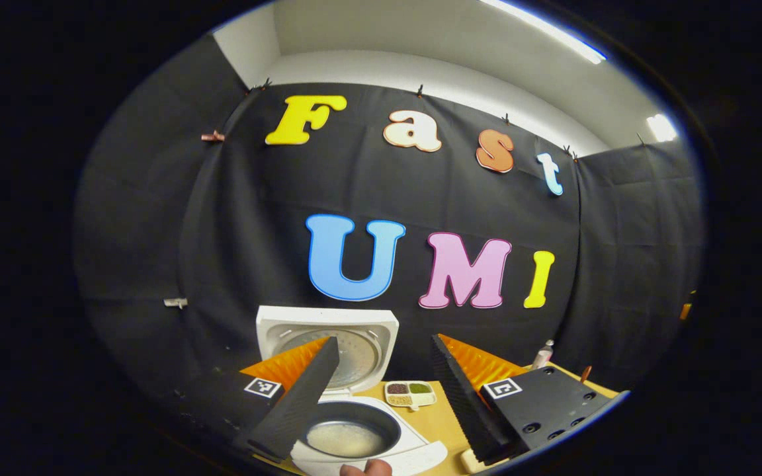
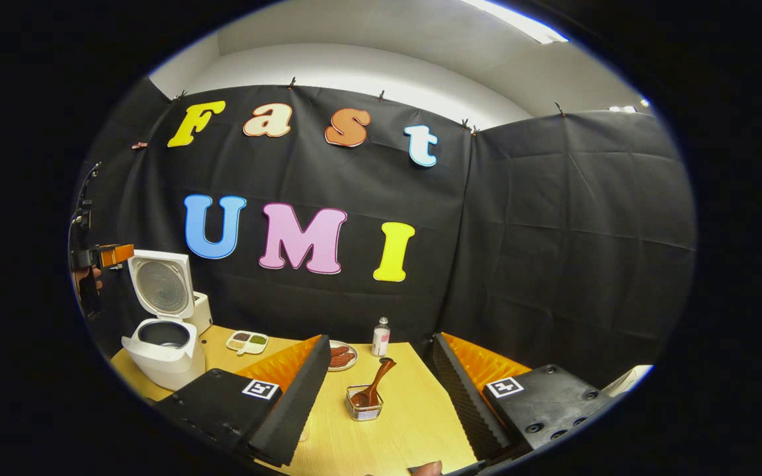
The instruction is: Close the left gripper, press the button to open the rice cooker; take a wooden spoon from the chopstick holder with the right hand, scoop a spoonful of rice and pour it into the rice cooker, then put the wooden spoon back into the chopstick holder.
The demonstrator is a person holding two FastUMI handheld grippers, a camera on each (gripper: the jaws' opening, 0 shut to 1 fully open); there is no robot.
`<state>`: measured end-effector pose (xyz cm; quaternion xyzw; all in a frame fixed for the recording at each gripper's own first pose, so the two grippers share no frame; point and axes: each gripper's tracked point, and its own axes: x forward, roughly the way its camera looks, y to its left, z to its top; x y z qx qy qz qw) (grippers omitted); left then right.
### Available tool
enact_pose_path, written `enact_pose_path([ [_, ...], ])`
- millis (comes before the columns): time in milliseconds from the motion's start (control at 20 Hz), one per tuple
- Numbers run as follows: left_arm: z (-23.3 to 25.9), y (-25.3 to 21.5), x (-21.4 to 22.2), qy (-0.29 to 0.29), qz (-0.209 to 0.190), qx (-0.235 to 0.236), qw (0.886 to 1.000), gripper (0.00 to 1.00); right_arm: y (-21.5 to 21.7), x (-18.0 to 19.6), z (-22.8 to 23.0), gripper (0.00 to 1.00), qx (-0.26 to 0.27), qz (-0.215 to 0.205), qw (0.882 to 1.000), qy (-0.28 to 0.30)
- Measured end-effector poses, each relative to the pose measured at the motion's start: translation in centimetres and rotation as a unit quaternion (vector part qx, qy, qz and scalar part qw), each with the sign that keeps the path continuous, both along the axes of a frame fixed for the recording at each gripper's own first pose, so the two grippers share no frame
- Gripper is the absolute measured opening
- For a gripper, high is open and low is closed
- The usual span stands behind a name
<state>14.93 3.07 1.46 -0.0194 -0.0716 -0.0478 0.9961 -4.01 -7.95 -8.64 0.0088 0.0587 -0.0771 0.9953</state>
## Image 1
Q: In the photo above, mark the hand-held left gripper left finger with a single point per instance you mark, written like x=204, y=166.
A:
x=298, y=403

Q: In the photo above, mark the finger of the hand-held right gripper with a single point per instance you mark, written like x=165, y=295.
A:
x=686, y=309

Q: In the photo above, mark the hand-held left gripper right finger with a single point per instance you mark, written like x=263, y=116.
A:
x=464, y=403

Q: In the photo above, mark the white rice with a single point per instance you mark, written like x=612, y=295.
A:
x=344, y=439

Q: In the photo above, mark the white rice cooker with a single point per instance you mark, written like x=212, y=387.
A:
x=368, y=324

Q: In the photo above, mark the divided white grain dish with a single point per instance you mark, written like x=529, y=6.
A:
x=414, y=396

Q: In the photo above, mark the small pink label bottle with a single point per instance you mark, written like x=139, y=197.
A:
x=542, y=357

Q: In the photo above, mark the white cloth clip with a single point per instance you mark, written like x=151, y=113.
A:
x=175, y=303

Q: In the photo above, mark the small ceiling light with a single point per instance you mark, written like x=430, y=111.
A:
x=661, y=127

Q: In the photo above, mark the black backdrop cloth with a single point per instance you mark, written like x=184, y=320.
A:
x=222, y=231

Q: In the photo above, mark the pink cloth clip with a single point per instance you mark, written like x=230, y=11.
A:
x=212, y=137

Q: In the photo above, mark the long ceiling light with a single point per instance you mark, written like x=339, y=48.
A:
x=546, y=30

